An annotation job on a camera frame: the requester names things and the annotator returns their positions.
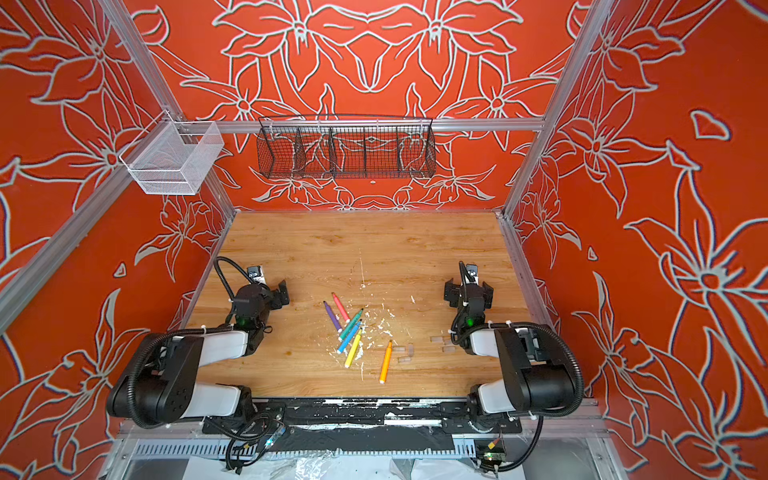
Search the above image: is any clear plastic bin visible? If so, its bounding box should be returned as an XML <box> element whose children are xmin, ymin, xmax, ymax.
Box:
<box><xmin>119</xmin><ymin>121</ymin><xmax>224</xmax><ymax>196</ymax></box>

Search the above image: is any blue marker pen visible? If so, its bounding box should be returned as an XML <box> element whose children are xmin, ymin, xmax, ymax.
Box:
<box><xmin>337</xmin><ymin>323</ymin><xmax>361</xmax><ymax>354</ymax></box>

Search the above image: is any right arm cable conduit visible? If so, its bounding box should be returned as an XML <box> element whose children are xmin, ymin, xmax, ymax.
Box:
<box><xmin>451</xmin><ymin>321</ymin><xmax>586</xmax><ymax>419</ymax></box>

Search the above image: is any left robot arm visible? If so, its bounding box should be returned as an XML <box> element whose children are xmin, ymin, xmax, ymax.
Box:
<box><xmin>106</xmin><ymin>281</ymin><xmax>290</xmax><ymax>429</ymax></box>

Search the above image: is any yellow marker pen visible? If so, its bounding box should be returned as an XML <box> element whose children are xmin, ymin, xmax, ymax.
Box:
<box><xmin>344</xmin><ymin>331</ymin><xmax>362</xmax><ymax>368</ymax></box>

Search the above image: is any pink marker pen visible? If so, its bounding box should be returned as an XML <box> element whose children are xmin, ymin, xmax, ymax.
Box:
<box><xmin>331</xmin><ymin>292</ymin><xmax>350</xmax><ymax>323</ymax></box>

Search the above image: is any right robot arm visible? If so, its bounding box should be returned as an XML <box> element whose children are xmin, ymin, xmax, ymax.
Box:
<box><xmin>443</xmin><ymin>278</ymin><xmax>585</xmax><ymax>417</ymax></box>

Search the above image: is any green marker pen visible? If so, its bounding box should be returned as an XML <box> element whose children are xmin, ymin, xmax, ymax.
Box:
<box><xmin>339</xmin><ymin>308</ymin><xmax>364</xmax><ymax>341</ymax></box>

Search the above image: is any purple marker pen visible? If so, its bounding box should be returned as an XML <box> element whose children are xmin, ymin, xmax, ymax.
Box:
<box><xmin>323</xmin><ymin>301</ymin><xmax>343</xmax><ymax>333</ymax></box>

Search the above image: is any orange marker pen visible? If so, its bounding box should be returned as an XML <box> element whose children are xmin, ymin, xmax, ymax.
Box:
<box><xmin>379</xmin><ymin>340</ymin><xmax>394</xmax><ymax>384</ymax></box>

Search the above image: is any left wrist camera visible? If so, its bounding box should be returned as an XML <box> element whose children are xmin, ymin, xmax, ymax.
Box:
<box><xmin>246</xmin><ymin>265</ymin><xmax>266</xmax><ymax>284</ymax></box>

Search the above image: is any white cable duct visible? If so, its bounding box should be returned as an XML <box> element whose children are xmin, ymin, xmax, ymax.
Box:
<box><xmin>130</xmin><ymin>436</ymin><xmax>478</xmax><ymax>462</ymax></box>

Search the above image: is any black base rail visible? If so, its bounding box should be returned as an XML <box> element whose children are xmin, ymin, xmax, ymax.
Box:
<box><xmin>202</xmin><ymin>397</ymin><xmax>523</xmax><ymax>437</ymax></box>

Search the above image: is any black wire basket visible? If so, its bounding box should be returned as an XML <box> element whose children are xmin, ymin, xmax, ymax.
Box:
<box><xmin>256</xmin><ymin>116</ymin><xmax>437</xmax><ymax>180</ymax></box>

